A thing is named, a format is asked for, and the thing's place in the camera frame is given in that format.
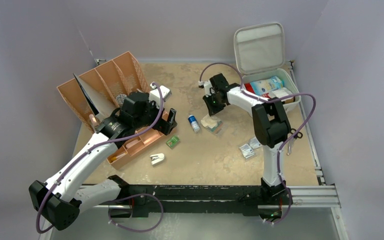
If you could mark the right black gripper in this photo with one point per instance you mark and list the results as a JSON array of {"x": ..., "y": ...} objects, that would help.
[{"x": 211, "y": 103}]

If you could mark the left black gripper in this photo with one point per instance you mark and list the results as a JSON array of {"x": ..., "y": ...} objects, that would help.
[{"x": 166, "y": 126}]

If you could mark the red first aid pouch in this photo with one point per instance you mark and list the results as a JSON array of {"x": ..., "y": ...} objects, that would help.
[{"x": 249, "y": 88}]

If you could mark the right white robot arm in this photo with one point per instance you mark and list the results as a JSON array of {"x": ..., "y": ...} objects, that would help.
[{"x": 270, "y": 123}]

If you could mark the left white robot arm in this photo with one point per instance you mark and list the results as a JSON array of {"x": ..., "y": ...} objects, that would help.
[{"x": 61, "y": 199}]

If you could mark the green small box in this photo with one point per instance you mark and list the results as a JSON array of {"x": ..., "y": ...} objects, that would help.
[{"x": 173, "y": 141}]

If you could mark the blue white bandage roll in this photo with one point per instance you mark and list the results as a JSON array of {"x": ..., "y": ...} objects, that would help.
[{"x": 194, "y": 123}]

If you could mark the beige gauze wrap packet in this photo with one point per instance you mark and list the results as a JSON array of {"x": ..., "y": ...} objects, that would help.
[{"x": 212, "y": 123}]

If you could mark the white stapler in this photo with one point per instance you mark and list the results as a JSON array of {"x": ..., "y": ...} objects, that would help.
[{"x": 157, "y": 159}]

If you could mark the pink desk tray organizer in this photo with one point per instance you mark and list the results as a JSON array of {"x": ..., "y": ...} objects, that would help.
[{"x": 132, "y": 148}]

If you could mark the blue grey tape roll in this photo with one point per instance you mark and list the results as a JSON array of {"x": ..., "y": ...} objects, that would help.
[{"x": 120, "y": 99}]

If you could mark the alcohol pad sachet pair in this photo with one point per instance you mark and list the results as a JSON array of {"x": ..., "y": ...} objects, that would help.
[{"x": 247, "y": 151}]

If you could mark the pink file organizer rack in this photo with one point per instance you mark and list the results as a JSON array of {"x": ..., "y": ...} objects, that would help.
[{"x": 121, "y": 75}]

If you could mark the grey open storage case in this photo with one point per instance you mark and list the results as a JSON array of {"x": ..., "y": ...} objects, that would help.
[{"x": 260, "y": 54}]

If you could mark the dark folder in rack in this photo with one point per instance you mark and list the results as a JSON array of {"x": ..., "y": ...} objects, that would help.
[{"x": 84, "y": 88}]

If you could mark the black grey scissors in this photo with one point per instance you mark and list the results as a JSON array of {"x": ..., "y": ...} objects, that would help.
[{"x": 290, "y": 145}]

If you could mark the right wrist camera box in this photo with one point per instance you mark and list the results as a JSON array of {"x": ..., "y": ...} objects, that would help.
[{"x": 207, "y": 88}]

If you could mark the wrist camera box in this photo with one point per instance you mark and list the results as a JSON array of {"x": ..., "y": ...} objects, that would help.
[
  {"x": 207, "y": 88},
  {"x": 158, "y": 94}
]

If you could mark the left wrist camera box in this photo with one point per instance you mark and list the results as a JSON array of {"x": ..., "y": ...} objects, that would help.
[{"x": 158, "y": 94}]

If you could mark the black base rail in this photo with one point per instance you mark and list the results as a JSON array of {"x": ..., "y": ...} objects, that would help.
[{"x": 201, "y": 199}]

